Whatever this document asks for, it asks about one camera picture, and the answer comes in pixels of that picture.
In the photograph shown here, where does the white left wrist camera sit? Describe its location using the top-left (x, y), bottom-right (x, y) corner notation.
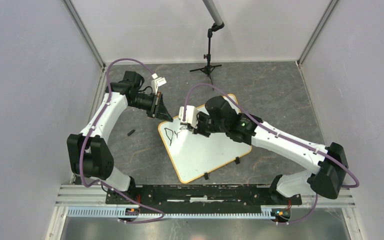
top-left (150, 73), bottom-right (167, 95)

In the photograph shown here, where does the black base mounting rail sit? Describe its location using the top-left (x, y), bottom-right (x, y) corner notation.
top-left (105, 183), bottom-right (303, 215)

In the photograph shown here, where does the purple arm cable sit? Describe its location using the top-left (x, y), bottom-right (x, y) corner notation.
top-left (78, 58), bottom-right (166, 224)
top-left (182, 82), bottom-right (361, 225)

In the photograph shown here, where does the black marker cap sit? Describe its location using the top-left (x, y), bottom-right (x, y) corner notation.
top-left (127, 129), bottom-right (136, 136)

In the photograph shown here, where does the yellow framed whiteboard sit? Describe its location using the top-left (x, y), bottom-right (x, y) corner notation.
top-left (157, 93), bottom-right (253, 184)

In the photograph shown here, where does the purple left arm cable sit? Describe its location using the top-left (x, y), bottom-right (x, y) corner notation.
top-left (78, 58), bottom-right (166, 224)

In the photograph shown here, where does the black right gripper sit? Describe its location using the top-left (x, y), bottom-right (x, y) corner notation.
top-left (187, 110), bottom-right (228, 137)

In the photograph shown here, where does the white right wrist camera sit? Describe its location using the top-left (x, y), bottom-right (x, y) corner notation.
top-left (178, 105), bottom-right (199, 129)

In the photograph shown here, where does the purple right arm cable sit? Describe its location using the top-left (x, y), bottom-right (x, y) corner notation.
top-left (182, 82), bottom-right (361, 225)

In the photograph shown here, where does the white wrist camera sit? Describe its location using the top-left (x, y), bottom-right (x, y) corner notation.
top-left (178, 105), bottom-right (199, 129)
top-left (150, 73), bottom-right (167, 95)

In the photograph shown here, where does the light blue cable duct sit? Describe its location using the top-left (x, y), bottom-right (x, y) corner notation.
top-left (66, 204), bottom-right (292, 220)

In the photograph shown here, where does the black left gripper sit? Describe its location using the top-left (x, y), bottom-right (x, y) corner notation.
top-left (129, 91), bottom-right (173, 123)

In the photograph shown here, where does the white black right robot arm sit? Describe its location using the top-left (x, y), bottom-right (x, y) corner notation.
top-left (179, 96), bottom-right (348, 204)

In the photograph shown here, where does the grey overhead pole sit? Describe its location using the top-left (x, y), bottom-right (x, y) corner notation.
top-left (202, 0), bottom-right (224, 26)

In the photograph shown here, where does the black camera tripod stand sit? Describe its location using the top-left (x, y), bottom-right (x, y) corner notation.
top-left (190, 22), bottom-right (225, 85)

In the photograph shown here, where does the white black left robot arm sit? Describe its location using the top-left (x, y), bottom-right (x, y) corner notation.
top-left (66, 71), bottom-right (173, 204)

